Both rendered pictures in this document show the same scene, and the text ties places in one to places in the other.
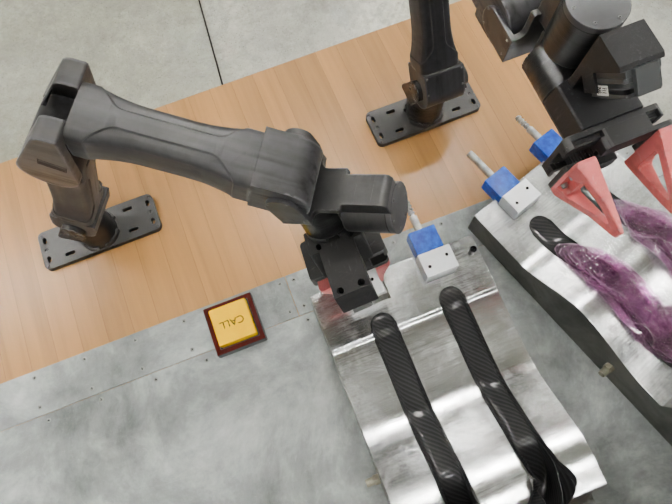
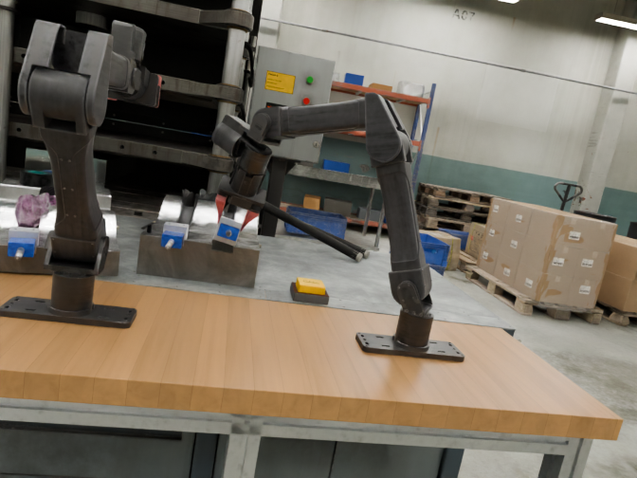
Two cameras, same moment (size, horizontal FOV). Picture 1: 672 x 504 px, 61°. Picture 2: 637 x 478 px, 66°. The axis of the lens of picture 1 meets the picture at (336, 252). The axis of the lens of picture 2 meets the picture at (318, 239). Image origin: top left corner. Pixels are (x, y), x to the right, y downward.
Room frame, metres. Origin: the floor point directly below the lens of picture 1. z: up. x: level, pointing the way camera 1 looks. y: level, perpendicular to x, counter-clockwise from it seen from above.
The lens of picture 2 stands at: (1.26, 0.31, 1.14)
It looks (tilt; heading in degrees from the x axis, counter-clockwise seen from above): 10 degrees down; 187
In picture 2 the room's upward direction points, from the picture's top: 10 degrees clockwise
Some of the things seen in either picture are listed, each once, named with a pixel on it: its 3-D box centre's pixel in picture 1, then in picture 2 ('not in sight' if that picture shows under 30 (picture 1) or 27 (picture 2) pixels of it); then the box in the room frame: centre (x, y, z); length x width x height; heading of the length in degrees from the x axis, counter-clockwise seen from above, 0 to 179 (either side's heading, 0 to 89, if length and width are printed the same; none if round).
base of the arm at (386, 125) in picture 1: (425, 101); (72, 292); (0.55, -0.17, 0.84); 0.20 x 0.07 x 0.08; 108
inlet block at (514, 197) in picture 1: (496, 181); not in sight; (0.38, -0.27, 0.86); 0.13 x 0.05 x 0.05; 35
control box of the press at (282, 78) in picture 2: not in sight; (266, 236); (-0.73, -0.17, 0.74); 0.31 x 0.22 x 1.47; 108
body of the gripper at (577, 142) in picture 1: (587, 120); (129, 84); (0.29, -0.26, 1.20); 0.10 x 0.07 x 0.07; 108
